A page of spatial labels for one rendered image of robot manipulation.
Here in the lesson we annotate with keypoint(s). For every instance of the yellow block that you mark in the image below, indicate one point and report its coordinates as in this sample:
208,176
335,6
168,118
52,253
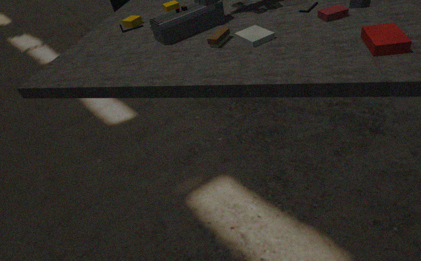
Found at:
132,21
170,6

